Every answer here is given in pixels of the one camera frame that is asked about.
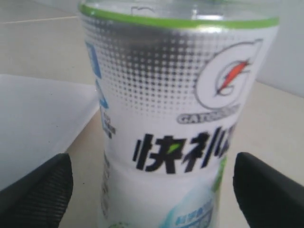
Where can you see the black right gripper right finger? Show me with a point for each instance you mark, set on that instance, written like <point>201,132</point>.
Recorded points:
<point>266,197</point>

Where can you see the white rectangular plastic tray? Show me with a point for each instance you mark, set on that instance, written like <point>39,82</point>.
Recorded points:
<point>39,118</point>

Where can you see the clear plastic drink bottle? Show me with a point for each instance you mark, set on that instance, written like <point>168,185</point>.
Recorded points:
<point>172,77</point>

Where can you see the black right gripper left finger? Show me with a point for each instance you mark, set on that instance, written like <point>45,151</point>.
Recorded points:
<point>39,199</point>

